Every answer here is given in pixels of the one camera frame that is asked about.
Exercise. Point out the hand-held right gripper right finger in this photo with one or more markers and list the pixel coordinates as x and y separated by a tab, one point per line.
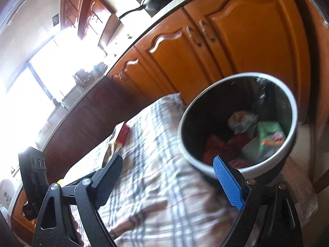
228	182

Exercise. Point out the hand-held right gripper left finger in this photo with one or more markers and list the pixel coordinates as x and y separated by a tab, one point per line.
110	177

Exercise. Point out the green snack wrapper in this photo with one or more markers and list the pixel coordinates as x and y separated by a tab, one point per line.
270	133

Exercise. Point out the white printed wrapper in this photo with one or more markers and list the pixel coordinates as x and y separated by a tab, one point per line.
241	119

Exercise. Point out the white round waste bin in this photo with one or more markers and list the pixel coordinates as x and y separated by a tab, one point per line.
291	133

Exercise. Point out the yellow red snack wrapper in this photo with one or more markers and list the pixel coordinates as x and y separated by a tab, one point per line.
111	151

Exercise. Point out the red snack packet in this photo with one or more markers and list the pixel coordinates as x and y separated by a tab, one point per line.
123	133

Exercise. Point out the plaid tablecloth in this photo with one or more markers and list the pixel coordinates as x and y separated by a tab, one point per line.
159	185

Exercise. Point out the kitchen window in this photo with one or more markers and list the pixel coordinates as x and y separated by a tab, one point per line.
38	95

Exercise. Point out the wooden base cabinets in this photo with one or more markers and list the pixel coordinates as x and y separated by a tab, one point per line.
231	43

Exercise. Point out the white kitchen countertop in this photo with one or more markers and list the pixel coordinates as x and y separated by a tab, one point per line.
167	11

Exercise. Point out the wooden wall cabinets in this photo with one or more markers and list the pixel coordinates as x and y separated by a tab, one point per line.
77	7

